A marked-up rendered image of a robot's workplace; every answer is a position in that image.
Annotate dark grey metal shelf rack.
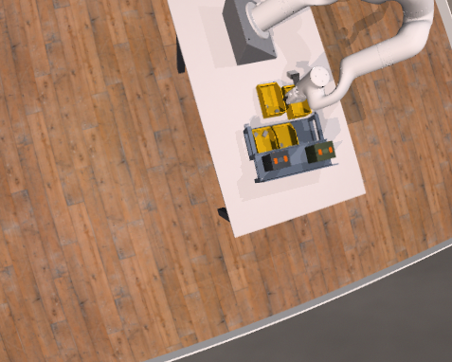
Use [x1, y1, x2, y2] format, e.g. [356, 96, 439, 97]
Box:
[243, 111, 339, 183]

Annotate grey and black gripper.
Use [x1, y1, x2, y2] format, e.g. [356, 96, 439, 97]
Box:
[282, 87, 307, 105]

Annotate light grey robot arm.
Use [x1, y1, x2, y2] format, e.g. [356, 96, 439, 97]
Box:
[245, 0, 434, 110]

